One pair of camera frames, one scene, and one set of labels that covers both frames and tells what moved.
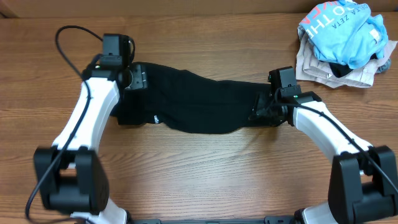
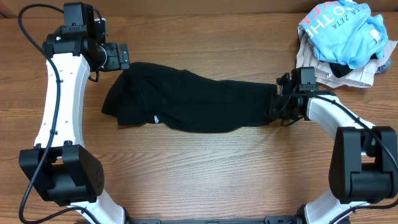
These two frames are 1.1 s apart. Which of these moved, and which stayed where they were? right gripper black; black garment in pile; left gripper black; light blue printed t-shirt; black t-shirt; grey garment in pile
Moved: right gripper black; left gripper black
Stayed: light blue printed t-shirt; black t-shirt; black garment in pile; grey garment in pile
